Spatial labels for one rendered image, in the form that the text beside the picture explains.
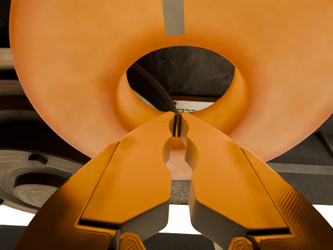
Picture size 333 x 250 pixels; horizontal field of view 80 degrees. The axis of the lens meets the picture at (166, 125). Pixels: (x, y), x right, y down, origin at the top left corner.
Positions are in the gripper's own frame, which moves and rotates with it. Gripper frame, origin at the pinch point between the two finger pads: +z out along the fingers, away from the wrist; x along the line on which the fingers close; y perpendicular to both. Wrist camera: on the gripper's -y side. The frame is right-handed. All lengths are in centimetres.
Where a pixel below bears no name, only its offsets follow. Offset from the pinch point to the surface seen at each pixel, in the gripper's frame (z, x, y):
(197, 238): 335, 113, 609
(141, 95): 16.2, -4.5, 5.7
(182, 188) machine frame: 48, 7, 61
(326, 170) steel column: 384, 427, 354
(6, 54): 14.7, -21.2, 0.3
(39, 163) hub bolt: 8.6, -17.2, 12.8
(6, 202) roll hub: 14.0, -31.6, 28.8
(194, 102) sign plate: 32.2, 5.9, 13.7
